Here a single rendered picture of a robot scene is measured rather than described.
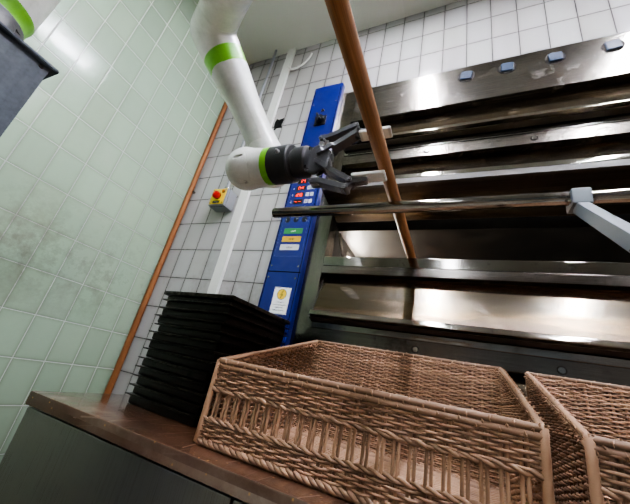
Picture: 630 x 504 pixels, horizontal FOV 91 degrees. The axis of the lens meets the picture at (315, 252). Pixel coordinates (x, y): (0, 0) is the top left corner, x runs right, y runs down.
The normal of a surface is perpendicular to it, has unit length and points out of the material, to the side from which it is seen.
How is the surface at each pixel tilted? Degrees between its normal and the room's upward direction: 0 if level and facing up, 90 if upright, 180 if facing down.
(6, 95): 90
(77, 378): 90
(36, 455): 90
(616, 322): 70
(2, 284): 90
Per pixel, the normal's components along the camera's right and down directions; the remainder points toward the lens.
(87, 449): -0.38, -0.42
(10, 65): 0.91, 0.02
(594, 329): -0.29, -0.70
